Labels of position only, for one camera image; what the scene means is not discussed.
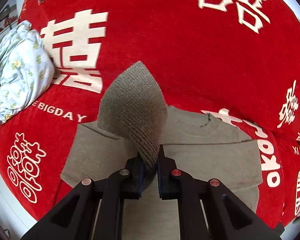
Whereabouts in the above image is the red wedding bed cover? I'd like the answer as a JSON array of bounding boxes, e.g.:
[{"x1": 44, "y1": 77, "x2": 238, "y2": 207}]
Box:
[{"x1": 0, "y1": 0, "x2": 300, "y2": 228}]

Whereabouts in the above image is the light floral quilt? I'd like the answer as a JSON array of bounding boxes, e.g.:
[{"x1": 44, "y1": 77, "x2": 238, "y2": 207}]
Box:
[{"x1": 0, "y1": 21, "x2": 55, "y2": 126}]

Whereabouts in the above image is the grey knit sweater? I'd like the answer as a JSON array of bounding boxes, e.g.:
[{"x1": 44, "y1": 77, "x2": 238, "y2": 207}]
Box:
[{"x1": 61, "y1": 62, "x2": 262, "y2": 239}]

